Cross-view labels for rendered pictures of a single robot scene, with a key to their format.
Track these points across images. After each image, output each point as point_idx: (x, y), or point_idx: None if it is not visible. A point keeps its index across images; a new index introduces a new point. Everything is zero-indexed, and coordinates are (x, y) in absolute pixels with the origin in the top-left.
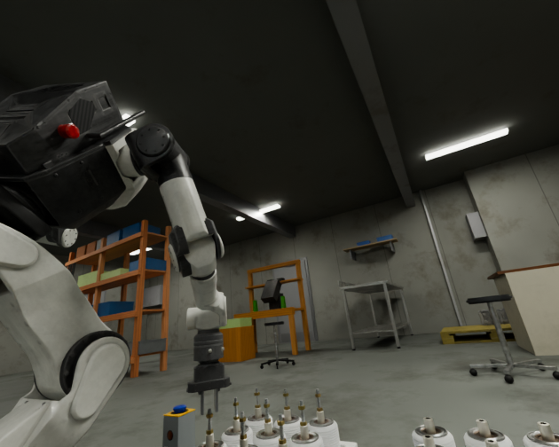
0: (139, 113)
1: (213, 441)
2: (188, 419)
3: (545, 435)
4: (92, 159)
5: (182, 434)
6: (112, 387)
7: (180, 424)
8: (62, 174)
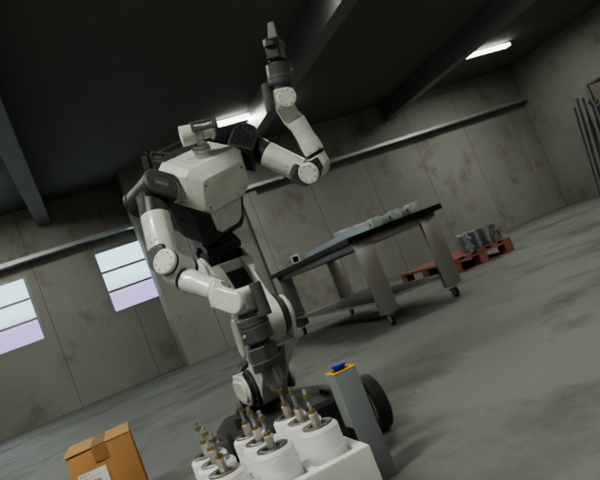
0: (147, 159)
1: (283, 412)
2: (331, 381)
3: None
4: (172, 210)
5: (333, 391)
6: (242, 344)
7: (329, 382)
8: (180, 228)
